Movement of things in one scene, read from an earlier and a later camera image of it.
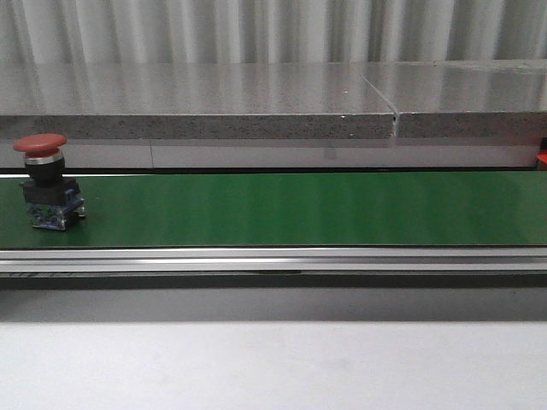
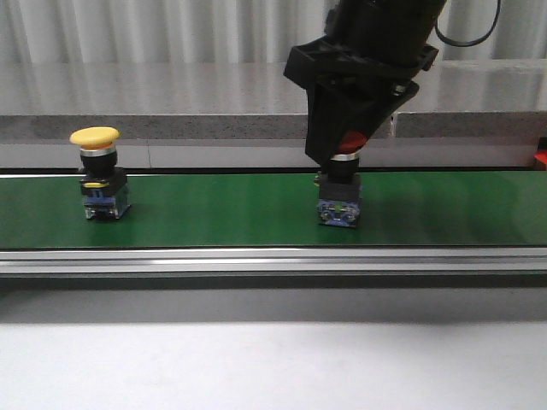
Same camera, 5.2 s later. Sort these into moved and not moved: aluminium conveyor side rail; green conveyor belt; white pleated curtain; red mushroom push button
Moved: red mushroom push button
Not moved: white pleated curtain; green conveyor belt; aluminium conveyor side rail
